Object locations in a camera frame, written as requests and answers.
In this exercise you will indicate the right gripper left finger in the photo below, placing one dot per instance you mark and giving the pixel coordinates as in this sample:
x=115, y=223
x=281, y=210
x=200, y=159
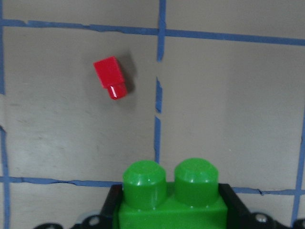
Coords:
x=108, y=216

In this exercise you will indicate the green two-stud block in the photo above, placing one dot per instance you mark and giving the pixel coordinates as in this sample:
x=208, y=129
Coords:
x=191, y=201

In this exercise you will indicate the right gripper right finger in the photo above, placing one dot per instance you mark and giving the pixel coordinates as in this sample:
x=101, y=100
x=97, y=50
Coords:
x=238, y=215

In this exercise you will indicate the red small block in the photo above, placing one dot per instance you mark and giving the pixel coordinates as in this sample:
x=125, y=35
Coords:
x=111, y=77

